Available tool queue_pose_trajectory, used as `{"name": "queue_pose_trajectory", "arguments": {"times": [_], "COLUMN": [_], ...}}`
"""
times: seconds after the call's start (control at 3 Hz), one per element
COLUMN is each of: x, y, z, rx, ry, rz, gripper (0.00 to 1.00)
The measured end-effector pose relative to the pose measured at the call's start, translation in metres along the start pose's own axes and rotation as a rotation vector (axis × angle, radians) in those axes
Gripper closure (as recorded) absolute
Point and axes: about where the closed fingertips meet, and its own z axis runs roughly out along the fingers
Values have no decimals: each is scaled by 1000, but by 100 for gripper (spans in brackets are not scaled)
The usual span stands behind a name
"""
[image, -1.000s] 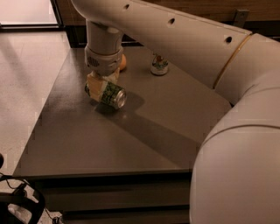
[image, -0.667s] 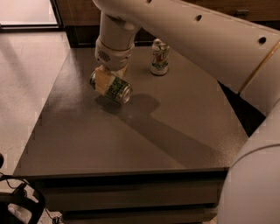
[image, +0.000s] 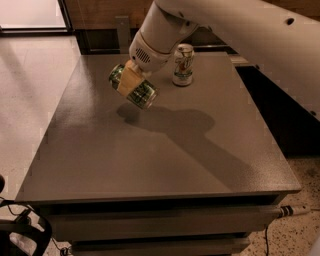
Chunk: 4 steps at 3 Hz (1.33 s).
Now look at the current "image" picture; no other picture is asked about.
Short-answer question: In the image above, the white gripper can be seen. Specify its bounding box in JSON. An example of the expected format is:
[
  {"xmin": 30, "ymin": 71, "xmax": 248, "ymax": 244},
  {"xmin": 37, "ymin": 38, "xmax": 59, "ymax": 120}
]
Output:
[{"xmin": 117, "ymin": 31, "xmax": 174, "ymax": 96}]

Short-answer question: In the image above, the green soda can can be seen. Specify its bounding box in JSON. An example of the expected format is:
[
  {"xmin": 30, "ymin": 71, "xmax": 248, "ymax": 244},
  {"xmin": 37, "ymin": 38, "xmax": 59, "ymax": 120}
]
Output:
[{"xmin": 109, "ymin": 64, "xmax": 158, "ymax": 109}]

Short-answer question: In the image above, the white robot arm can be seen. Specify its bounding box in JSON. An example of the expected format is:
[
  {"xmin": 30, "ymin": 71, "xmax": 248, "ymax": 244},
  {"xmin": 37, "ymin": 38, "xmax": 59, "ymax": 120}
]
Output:
[{"xmin": 112, "ymin": 0, "xmax": 320, "ymax": 120}]

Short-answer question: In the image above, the white 7up can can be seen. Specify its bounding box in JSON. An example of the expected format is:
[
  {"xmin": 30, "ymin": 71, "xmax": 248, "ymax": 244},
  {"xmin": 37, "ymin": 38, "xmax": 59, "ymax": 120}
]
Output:
[{"xmin": 172, "ymin": 43, "xmax": 194, "ymax": 87}]

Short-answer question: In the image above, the grey drawer cabinet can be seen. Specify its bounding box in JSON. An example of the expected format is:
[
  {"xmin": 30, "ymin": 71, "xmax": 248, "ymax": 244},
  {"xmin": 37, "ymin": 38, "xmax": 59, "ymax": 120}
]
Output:
[{"xmin": 17, "ymin": 53, "xmax": 300, "ymax": 256}]

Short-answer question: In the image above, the black white marker pen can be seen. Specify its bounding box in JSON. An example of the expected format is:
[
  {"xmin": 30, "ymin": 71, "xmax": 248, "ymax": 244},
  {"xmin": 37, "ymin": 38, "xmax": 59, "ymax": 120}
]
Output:
[{"xmin": 279, "ymin": 206, "xmax": 311, "ymax": 218}]

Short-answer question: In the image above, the left metal bracket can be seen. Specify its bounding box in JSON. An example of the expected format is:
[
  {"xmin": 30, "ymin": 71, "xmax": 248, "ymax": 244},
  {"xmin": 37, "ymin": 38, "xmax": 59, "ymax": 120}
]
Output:
[{"xmin": 115, "ymin": 16, "xmax": 131, "ymax": 54}]

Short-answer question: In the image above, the black cable bundle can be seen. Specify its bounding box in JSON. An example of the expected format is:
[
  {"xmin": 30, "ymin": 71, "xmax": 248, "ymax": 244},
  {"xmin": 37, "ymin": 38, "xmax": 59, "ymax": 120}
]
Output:
[{"xmin": 0, "ymin": 196, "xmax": 73, "ymax": 256}]

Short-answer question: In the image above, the black hanging cable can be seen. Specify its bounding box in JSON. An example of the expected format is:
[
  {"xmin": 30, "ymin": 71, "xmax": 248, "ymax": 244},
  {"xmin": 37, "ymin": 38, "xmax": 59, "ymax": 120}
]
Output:
[{"xmin": 263, "ymin": 224, "xmax": 270, "ymax": 256}]

